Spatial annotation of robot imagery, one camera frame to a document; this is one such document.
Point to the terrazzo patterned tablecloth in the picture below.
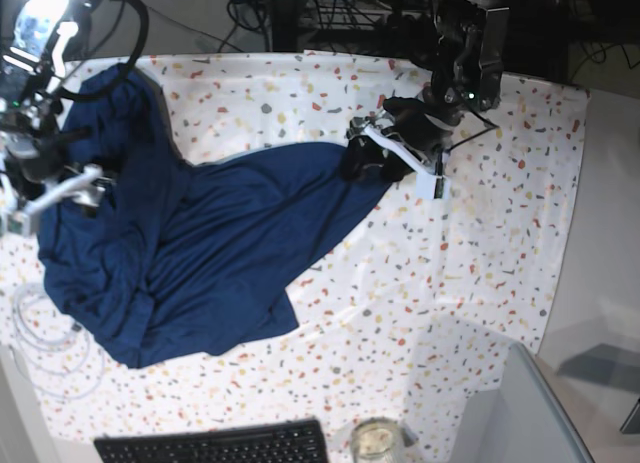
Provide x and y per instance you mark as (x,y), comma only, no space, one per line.
(407,318)

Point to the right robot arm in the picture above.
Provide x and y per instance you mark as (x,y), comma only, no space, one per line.
(33,74)

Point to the grey monitor edge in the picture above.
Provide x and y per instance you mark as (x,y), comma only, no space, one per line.
(520,421)

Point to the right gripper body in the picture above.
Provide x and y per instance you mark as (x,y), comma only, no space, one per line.
(34,156)

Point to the blue t-shirt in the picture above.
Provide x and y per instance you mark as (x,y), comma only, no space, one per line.
(182,259)

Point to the black power strip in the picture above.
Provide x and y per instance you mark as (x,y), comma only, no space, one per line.
(345,15)

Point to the black keyboard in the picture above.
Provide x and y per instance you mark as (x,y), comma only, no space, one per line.
(297,441)

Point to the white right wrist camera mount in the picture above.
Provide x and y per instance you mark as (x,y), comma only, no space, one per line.
(21,215)

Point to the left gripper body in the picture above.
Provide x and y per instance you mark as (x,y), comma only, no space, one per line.
(423,126)

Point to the glass jar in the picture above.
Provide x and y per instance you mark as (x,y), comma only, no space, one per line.
(377,440)

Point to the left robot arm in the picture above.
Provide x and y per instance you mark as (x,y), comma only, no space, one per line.
(460,42)

